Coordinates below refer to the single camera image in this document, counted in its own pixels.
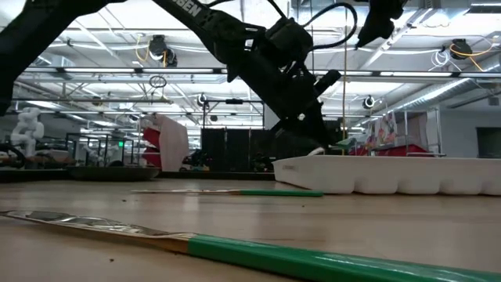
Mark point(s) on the dark grey round plate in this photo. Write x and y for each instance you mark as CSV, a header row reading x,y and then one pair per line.
x,y
113,173

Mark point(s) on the long red bin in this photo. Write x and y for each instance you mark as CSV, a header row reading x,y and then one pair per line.
x,y
403,150

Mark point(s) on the white square pillar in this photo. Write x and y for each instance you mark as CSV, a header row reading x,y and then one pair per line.
x,y
271,117

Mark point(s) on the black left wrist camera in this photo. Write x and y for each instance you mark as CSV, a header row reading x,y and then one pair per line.
x,y
289,39

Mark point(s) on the white leaning board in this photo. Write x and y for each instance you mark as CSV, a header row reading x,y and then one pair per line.
x,y
174,145

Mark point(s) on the white plastic cutlery tray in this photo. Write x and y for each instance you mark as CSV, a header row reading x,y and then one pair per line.
x,y
391,172

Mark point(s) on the black partition wall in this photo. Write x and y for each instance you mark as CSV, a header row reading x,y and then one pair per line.
x,y
235,149

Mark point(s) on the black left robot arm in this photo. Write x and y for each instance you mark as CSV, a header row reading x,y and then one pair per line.
x,y
39,23

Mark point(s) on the distant cluttered workbench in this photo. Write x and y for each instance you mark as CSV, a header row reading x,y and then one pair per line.
x,y
47,160

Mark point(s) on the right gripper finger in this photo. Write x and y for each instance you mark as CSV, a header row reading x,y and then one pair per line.
x,y
373,33

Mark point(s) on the dark wall window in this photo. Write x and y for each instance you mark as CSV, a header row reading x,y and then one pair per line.
x,y
489,143

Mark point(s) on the colourful hanging posters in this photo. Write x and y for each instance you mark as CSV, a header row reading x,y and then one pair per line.
x,y
387,131

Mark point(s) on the black metal cage frame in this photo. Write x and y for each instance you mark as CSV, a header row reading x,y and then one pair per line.
x,y
98,134

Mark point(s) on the red storage bin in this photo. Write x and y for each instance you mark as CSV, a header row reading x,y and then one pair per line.
x,y
150,137

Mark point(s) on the grey metal rack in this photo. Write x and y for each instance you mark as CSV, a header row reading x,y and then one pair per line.
x,y
436,129

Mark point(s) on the tall black cabinet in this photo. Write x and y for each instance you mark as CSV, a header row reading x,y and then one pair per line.
x,y
337,131

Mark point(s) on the black metal stand frame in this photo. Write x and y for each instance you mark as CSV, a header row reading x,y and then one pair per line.
x,y
234,101

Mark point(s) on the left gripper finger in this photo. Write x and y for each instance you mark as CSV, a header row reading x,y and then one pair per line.
x,y
291,137
315,129

